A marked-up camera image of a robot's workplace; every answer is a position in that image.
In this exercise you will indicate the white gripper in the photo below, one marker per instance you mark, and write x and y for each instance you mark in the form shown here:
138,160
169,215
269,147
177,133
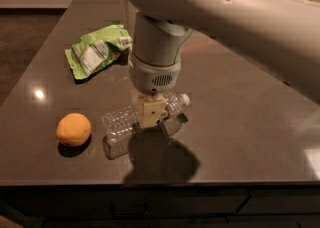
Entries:
154,77

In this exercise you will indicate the clear plastic water bottle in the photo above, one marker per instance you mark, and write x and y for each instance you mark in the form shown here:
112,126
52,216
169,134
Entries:
123,123

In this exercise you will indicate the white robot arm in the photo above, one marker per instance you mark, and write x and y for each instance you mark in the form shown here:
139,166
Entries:
280,36

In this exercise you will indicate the crumpled green chip bag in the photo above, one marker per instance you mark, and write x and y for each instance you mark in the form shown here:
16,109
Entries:
97,50

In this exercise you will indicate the orange fruit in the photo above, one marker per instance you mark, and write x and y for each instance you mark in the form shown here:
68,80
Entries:
73,130

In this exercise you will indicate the dark drawer with handle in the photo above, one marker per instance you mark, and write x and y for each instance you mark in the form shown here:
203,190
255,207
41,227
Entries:
127,203

